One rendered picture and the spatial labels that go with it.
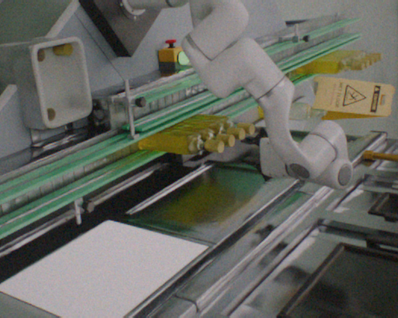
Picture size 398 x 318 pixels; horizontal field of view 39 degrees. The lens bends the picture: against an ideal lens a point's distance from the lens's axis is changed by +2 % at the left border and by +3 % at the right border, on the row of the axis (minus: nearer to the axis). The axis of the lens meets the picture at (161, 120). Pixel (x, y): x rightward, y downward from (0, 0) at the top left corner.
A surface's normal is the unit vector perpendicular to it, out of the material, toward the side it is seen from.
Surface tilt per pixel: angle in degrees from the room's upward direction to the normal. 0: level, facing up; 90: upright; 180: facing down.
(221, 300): 90
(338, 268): 90
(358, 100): 75
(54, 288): 90
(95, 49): 0
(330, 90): 79
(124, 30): 1
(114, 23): 1
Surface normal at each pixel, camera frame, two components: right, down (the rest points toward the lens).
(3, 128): 0.78, 0.07
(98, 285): -0.11, -0.96
